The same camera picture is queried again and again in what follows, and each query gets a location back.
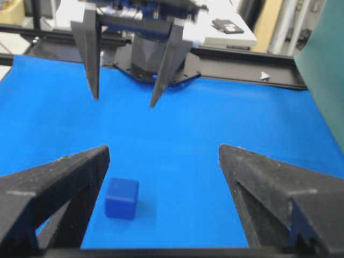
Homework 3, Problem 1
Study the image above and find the black device on table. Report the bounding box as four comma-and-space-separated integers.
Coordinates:
212, 19, 244, 34

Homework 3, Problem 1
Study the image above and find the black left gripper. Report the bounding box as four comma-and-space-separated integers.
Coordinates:
71, 1, 207, 108

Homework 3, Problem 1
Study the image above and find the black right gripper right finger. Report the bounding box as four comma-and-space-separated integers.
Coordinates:
219, 145, 343, 257

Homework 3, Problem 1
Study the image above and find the blue table mat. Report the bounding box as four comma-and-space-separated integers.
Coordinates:
1, 56, 343, 249

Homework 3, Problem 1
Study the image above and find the blue block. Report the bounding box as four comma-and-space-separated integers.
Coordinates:
105, 178, 139, 220

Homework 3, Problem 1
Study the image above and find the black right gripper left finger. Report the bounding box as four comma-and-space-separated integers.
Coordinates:
1, 146, 110, 257

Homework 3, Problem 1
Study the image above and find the green backdrop sheet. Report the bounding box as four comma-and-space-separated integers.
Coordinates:
295, 1, 343, 150

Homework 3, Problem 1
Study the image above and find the black aluminium frame rail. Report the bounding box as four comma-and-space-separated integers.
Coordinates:
1, 25, 307, 90

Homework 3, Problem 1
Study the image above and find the white side table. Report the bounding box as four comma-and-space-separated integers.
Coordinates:
51, 1, 257, 48

